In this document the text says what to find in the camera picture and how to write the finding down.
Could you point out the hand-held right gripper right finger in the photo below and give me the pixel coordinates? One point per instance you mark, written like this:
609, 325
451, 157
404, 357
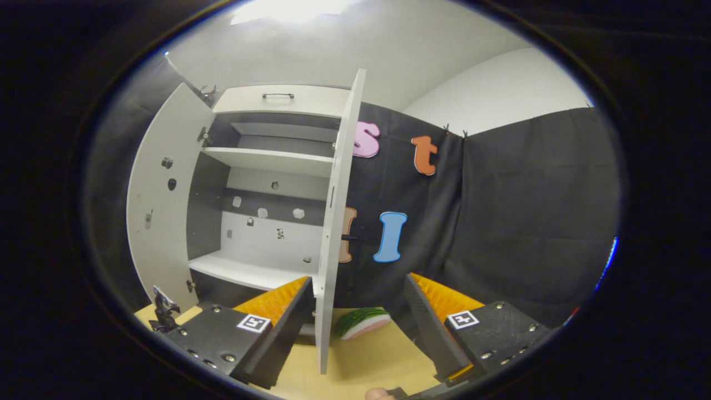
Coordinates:
427, 333

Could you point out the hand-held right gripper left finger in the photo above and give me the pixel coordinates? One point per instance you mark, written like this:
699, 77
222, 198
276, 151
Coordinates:
283, 339

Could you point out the white cabinet door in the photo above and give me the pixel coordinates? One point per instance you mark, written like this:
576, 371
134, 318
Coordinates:
328, 278
161, 222

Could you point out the white and grey cabinet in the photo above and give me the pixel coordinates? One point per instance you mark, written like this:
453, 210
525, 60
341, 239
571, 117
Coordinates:
261, 250

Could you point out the white cabinet shelf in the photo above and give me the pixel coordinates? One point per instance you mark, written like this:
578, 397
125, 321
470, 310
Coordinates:
266, 160

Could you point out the toy watermelon slice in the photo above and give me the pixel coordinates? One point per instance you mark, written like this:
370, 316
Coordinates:
361, 322

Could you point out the ceiling light panel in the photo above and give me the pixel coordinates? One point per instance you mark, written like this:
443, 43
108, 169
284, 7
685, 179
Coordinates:
289, 10

